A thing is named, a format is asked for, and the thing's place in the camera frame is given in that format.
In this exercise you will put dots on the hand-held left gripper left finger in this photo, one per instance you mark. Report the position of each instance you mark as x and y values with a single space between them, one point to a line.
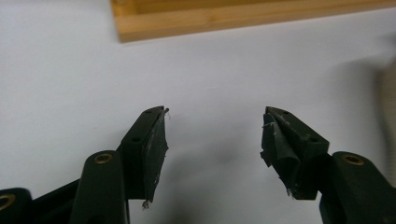
146 155

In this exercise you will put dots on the white table mat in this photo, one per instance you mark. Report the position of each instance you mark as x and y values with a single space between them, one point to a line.
77 87

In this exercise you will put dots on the wooden shoe rack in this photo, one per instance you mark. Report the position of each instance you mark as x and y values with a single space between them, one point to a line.
186 25

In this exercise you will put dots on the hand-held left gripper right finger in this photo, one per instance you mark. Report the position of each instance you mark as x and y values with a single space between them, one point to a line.
295 149

